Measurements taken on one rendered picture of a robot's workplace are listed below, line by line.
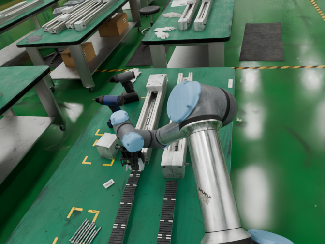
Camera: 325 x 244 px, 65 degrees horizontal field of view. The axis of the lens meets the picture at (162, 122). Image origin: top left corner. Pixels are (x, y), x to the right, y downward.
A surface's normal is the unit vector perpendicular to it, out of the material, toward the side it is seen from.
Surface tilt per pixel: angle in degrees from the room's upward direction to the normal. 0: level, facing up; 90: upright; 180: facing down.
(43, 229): 0
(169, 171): 90
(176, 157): 0
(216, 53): 90
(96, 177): 0
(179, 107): 53
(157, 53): 90
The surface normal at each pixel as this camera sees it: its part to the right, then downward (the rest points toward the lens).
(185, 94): -0.83, -0.22
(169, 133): -0.73, 0.25
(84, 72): -0.22, 0.63
